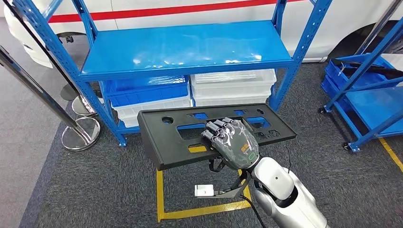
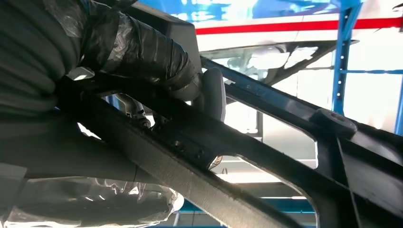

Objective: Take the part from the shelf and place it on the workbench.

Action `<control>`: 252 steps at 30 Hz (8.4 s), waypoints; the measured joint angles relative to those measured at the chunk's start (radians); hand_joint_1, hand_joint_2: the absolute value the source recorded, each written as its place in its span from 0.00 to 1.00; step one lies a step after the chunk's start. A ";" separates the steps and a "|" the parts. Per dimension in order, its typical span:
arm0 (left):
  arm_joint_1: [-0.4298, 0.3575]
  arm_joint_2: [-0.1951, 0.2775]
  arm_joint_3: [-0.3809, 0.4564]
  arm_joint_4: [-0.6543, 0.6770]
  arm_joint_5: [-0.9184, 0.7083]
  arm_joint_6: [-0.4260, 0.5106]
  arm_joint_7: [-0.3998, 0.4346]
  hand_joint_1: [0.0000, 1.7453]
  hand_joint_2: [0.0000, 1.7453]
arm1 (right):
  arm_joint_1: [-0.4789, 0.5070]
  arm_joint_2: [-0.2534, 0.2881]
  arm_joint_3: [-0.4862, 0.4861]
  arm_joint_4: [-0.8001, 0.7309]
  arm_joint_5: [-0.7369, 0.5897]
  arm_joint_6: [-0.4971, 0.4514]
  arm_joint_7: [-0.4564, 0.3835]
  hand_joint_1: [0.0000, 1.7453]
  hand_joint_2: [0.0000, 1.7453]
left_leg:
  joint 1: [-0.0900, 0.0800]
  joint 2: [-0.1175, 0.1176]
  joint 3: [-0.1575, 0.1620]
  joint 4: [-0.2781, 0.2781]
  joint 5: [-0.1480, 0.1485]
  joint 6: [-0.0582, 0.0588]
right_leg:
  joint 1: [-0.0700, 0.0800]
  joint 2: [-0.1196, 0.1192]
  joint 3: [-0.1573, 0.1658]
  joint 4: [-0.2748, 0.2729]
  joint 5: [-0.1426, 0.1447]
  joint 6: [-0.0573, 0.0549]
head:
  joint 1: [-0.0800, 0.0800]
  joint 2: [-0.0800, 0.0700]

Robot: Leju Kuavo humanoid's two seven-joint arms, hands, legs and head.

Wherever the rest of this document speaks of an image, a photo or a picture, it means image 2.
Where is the white car with red stripe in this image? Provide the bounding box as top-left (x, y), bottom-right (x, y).
top-left (138, 0), bottom-right (403, 183)

